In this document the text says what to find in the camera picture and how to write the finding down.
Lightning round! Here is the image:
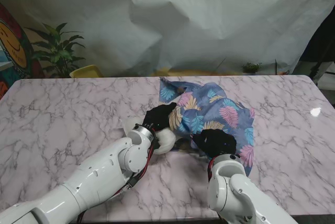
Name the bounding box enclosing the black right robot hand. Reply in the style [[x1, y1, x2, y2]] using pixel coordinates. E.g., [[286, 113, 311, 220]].
[[192, 129, 238, 159]]

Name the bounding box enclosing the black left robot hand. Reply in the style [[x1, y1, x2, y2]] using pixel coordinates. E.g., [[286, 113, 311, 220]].
[[142, 103, 177, 132]]

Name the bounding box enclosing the white pillow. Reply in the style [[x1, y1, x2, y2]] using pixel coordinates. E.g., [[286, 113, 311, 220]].
[[122, 118, 177, 154]]

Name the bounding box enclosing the blue leaf-print pillowcase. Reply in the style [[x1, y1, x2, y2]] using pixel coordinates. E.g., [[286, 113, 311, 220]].
[[158, 76, 256, 177]]

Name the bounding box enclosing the yellow wooden bench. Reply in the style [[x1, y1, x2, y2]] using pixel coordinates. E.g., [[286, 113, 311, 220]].
[[154, 66, 228, 76]]

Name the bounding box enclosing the small green plant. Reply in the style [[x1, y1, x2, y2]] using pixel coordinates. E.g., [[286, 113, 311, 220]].
[[242, 62, 262, 74]]

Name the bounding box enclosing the yellow plastic chair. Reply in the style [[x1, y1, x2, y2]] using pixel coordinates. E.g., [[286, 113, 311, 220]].
[[69, 65, 103, 79]]

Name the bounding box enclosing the white backdrop sheet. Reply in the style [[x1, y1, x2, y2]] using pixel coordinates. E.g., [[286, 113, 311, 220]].
[[0, 0, 335, 78]]

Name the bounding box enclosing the large green potted plant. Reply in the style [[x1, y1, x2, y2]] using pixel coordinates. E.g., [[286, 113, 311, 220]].
[[25, 23, 86, 79]]

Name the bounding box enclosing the dark stand with equipment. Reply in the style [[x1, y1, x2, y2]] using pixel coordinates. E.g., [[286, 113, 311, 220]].
[[299, 12, 335, 90]]

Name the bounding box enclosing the colourful smiley face board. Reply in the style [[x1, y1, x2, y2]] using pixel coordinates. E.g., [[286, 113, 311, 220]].
[[0, 3, 44, 99]]

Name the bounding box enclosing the red black right arm cable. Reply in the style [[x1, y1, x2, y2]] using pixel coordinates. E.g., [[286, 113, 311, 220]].
[[207, 156, 216, 182]]

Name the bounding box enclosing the red black arm cable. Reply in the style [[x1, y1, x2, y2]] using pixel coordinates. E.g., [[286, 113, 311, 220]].
[[207, 156, 216, 182], [77, 129, 159, 222]]

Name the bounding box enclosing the red black left arm cable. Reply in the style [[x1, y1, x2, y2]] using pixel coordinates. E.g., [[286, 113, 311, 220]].
[[77, 129, 159, 222]]

